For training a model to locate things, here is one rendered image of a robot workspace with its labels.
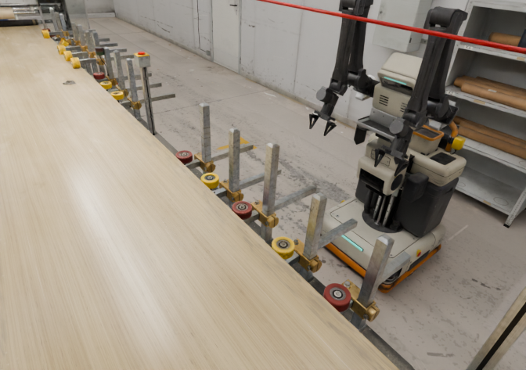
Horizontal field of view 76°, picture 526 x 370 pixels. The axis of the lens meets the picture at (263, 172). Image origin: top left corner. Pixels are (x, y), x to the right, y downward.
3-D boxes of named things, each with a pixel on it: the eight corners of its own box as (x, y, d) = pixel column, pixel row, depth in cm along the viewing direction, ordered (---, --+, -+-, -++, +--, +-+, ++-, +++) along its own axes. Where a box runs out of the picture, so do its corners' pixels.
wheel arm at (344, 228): (350, 224, 147) (352, 217, 145) (356, 228, 145) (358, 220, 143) (273, 268, 124) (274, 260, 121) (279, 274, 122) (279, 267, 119)
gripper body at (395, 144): (401, 157, 138) (410, 141, 136) (380, 148, 144) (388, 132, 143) (407, 160, 142) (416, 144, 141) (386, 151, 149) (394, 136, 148)
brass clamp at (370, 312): (346, 287, 117) (349, 278, 115) (379, 315, 109) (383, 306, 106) (334, 296, 114) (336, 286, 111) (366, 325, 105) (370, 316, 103)
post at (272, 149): (266, 236, 149) (273, 139, 123) (271, 241, 147) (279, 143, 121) (260, 239, 147) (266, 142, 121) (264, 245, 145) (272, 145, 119)
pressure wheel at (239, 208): (244, 237, 134) (244, 214, 128) (228, 229, 138) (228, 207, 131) (254, 226, 140) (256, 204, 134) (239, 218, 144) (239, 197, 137)
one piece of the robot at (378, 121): (366, 138, 195) (375, 103, 183) (408, 159, 177) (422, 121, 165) (348, 145, 186) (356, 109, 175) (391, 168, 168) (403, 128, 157)
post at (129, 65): (140, 123, 249) (130, 57, 223) (142, 126, 247) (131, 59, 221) (135, 125, 247) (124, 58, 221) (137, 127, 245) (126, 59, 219)
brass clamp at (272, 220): (260, 208, 149) (260, 199, 146) (279, 224, 140) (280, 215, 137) (248, 213, 145) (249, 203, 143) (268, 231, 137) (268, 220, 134)
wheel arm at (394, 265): (401, 257, 130) (404, 249, 128) (408, 263, 128) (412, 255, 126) (322, 317, 107) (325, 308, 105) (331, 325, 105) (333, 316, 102)
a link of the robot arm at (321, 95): (348, 86, 167) (335, 80, 173) (336, 79, 159) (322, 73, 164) (337, 108, 170) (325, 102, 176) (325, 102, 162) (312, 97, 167)
